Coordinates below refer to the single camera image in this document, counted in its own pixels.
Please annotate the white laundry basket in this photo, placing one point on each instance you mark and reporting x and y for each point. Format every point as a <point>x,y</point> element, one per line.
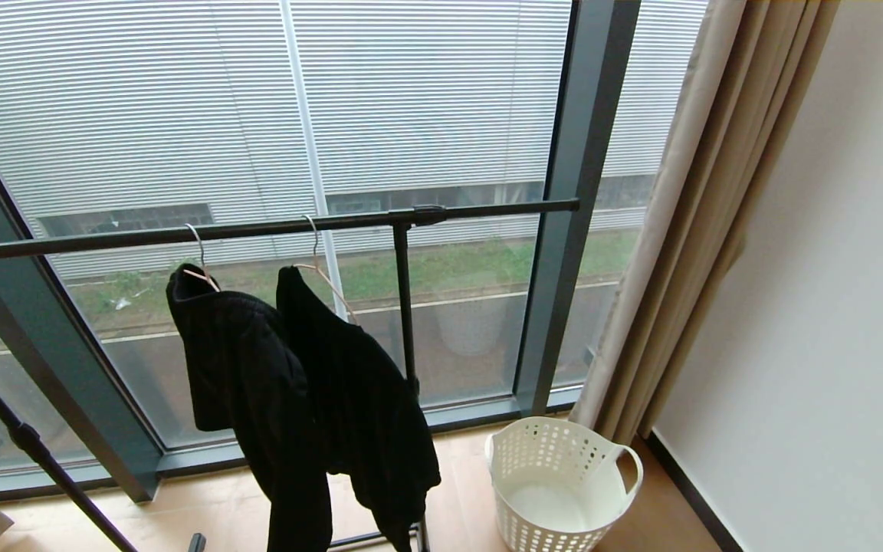
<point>541,452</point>

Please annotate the black clothes rack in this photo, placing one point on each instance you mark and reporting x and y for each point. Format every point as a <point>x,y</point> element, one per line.
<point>257,228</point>

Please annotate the black garment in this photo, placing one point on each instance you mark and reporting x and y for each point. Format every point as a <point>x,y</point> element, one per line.
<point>365,399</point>

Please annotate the window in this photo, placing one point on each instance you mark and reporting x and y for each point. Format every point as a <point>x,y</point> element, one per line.
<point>587,115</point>

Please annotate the black shorts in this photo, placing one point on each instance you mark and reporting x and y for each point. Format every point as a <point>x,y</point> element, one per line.
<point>250,383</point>

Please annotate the pink clothes hanger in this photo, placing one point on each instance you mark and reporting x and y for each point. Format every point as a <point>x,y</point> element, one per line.
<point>200,257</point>
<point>326,284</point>

